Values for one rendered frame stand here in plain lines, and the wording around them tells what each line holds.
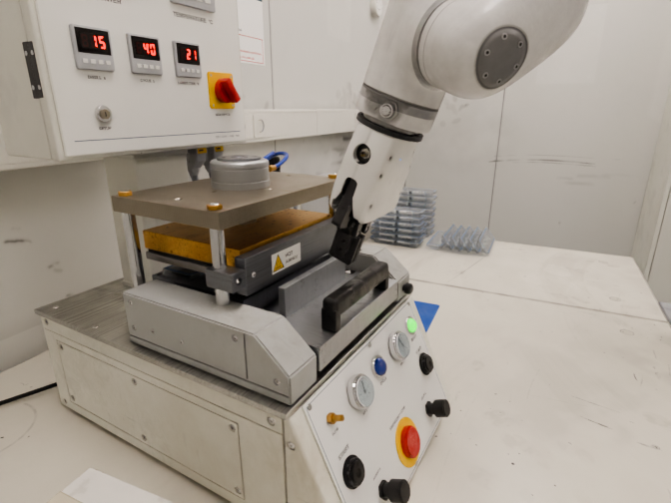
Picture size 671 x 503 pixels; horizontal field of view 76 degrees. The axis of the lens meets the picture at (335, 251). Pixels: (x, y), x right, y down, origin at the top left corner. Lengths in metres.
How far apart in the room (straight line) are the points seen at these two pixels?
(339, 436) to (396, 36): 0.41
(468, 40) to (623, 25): 2.64
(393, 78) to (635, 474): 0.60
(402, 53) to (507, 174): 2.59
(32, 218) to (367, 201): 0.72
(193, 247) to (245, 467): 0.26
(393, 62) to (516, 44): 0.11
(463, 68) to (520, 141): 2.60
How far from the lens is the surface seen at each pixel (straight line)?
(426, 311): 1.05
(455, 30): 0.38
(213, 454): 0.58
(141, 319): 0.57
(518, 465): 0.70
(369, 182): 0.45
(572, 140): 2.97
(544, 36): 0.41
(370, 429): 0.56
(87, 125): 0.62
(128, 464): 0.71
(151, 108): 0.68
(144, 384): 0.61
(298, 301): 0.54
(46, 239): 1.03
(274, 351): 0.44
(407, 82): 0.44
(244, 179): 0.57
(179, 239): 0.57
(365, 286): 0.54
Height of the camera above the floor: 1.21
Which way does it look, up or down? 18 degrees down
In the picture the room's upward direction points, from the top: straight up
